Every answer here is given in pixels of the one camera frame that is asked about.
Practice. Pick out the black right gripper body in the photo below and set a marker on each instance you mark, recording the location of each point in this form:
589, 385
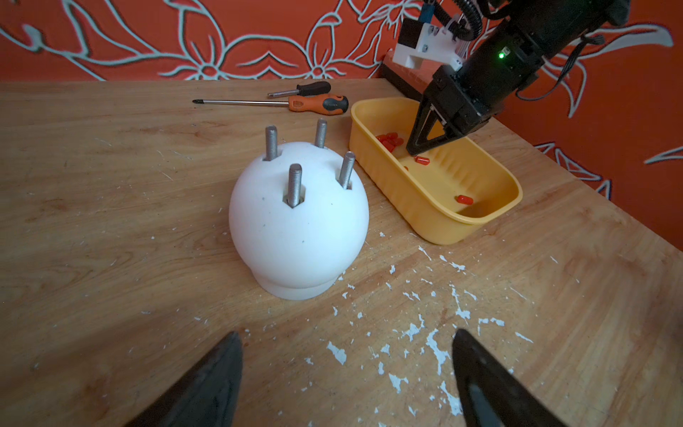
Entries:
469, 97

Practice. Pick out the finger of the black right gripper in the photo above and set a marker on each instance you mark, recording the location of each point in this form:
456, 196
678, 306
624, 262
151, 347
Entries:
426, 119

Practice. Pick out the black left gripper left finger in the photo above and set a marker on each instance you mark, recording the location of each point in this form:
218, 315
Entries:
207, 395

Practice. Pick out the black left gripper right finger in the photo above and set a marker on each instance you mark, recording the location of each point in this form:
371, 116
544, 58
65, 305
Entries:
489, 394

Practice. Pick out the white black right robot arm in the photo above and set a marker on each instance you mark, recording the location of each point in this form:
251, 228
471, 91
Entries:
555, 25

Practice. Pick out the red screw sleeve near tray end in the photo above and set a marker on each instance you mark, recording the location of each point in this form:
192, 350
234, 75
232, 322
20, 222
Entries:
464, 200

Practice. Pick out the metal screw front right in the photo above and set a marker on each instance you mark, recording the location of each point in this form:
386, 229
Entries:
346, 171

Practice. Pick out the metal screw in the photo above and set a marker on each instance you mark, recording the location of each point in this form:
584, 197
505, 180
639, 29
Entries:
294, 186
321, 134
271, 143
346, 171

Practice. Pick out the metal screw back right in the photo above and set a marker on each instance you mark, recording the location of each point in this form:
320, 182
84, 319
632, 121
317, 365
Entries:
321, 134

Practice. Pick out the metal screw front left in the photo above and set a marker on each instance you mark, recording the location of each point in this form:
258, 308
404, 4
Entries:
294, 186

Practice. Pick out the metal screw back left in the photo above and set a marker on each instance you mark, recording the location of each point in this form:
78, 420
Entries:
271, 143

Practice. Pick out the white dome screw fixture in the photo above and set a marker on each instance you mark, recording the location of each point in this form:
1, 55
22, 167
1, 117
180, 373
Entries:
298, 253

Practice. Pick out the orange plastic tool case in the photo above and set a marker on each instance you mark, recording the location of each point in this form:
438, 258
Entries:
410, 82

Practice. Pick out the yellow plastic tray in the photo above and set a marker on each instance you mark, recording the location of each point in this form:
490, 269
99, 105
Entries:
425, 194

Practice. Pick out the small black screwdriver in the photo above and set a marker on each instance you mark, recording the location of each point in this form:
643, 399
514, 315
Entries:
312, 89

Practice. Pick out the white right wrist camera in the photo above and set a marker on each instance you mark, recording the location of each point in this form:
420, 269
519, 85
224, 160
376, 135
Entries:
419, 41

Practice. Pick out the orange handled long screwdriver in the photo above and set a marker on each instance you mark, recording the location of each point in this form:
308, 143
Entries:
324, 104

